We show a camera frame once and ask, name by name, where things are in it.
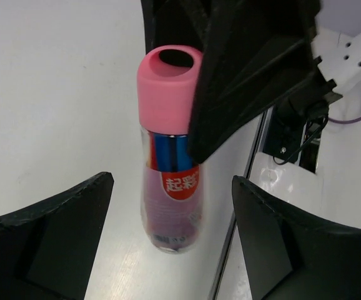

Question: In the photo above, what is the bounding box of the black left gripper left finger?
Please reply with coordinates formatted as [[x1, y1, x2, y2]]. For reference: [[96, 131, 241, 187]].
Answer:
[[0, 172, 114, 299]]

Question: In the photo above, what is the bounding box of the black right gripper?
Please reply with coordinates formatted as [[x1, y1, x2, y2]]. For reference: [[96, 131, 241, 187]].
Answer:
[[188, 1, 342, 163]]

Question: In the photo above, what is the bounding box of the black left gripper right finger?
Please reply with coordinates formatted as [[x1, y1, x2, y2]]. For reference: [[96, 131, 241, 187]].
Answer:
[[232, 176, 361, 299]]

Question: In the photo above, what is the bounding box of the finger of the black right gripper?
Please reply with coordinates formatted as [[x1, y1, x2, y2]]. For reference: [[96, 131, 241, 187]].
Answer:
[[141, 0, 218, 53]]

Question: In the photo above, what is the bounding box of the pink capped small bottle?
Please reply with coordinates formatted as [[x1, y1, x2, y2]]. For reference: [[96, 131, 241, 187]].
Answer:
[[137, 45, 204, 253]]

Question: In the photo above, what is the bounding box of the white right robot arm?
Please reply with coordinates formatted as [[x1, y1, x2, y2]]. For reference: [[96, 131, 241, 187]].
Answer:
[[141, 1, 361, 163]]

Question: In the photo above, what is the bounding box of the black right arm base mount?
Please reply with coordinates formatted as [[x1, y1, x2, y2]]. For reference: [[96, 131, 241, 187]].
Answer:
[[262, 106, 329, 173]]

